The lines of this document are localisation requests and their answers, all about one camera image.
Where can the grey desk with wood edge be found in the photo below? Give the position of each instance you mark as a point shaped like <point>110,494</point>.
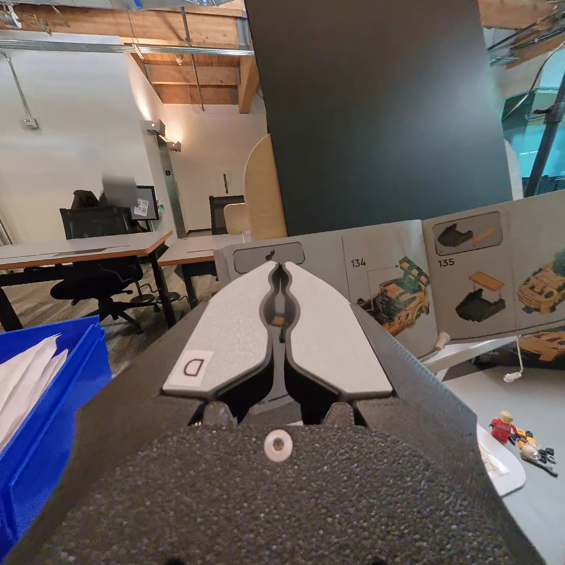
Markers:
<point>190,251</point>
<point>66,249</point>

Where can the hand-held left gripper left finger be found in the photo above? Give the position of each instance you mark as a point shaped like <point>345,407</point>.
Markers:
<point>220,335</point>

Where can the black computer monitor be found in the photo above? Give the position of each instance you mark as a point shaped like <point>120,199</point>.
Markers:
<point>148,198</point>

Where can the black metal pole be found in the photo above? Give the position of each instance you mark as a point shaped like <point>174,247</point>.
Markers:
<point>540,154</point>

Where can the grey electrical box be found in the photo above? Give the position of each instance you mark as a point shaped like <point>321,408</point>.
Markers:
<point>30,122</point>

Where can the tan chair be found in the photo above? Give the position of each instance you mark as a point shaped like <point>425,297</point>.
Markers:
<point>236,218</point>

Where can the light wood curved partition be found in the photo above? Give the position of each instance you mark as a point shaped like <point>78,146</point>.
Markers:
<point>265,190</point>

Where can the grey wall light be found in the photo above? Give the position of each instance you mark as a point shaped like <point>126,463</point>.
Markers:
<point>174,146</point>
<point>154,127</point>

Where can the small orange lego piece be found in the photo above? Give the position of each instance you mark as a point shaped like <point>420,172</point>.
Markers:
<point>523,437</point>

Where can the blue storage bin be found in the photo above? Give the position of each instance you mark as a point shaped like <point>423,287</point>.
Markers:
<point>88,379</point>

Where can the lego instruction booklet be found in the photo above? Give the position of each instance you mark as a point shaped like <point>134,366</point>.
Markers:
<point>388,247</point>

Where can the red lego minifigure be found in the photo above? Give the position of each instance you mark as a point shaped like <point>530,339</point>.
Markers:
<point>502,427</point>

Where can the white book stand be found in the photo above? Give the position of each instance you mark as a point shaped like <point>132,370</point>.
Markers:
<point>512,479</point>

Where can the lego set box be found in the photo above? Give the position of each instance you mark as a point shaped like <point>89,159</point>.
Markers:
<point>547,348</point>

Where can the white lego helmet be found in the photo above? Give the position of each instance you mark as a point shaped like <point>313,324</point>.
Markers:
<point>528,451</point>

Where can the white paper sheets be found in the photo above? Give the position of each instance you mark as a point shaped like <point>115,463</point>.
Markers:
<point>31,375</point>

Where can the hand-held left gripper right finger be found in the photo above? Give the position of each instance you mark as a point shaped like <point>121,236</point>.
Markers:
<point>335,344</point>

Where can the black office chair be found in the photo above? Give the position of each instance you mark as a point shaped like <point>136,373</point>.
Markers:
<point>92,223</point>

